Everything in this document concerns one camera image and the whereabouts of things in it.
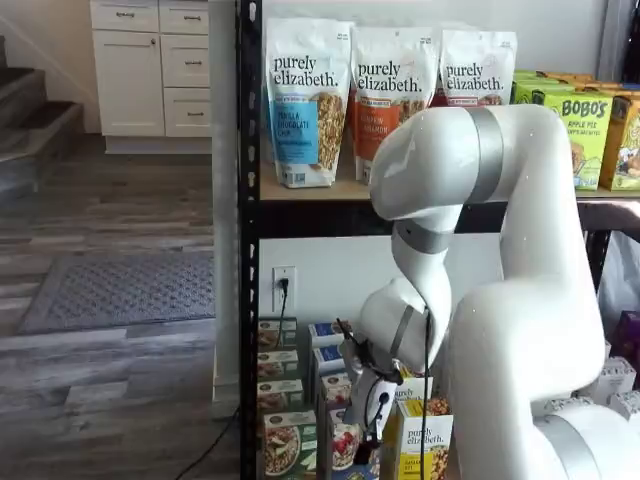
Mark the white kitchen cabinet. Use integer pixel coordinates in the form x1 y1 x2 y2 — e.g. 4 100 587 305
89 0 212 156

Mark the blue label granola bag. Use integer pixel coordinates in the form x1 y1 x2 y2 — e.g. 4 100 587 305
264 17 354 191

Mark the red label granola bag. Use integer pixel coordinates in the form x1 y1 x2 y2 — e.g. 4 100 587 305
438 28 519 108

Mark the white wall outlet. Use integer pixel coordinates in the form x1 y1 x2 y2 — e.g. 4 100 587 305
271 265 298 314

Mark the yellow purely elizabeth box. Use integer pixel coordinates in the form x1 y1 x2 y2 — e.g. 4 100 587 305
383 398 455 480
392 377 434 407

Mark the white plastic bag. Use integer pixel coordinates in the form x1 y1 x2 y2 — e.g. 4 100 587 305
596 230 640 346

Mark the green apple cinnamon oatmeal box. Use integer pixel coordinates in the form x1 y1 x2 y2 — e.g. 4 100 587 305
261 410 319 477

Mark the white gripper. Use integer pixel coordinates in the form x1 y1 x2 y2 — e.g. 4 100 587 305
348 370 404 467

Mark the purple snack bag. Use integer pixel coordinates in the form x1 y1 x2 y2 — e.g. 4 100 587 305
618 309 640 362

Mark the white organic pantry box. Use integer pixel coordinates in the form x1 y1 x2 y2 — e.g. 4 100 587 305
608 392 640 424
597 355 638 401

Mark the black metal shelf rack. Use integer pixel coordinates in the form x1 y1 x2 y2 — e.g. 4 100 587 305
234 0 640 480

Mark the green Bobo's snack box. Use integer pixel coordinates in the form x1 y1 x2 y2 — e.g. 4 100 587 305
513 69 561 85
514 81 576 107

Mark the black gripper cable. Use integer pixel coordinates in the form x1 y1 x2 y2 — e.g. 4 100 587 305
362 307 434 446

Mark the blue Flax Plus oatmeal box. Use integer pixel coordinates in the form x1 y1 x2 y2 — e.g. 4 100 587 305
326 407 382 480

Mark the grey patterned floor mat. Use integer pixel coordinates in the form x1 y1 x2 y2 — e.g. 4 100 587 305
17 249 218 337

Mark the dark wooden staircase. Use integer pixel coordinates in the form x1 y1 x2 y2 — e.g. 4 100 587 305
0 34 84 169

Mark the orange label granola bag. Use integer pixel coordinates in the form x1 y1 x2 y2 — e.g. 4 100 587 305
349 24 442 184

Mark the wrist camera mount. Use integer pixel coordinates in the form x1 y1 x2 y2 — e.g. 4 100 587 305
335 317 374 384

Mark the yellow Bobo's snack box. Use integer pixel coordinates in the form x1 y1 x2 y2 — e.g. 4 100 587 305
598 94 640 192
574 81 640 99

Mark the black power cable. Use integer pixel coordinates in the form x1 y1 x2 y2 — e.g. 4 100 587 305
173 405 241 480
277 277 293 324

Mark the green Bobo's apple pie box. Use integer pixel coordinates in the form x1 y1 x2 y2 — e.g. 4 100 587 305
543 90 614 192

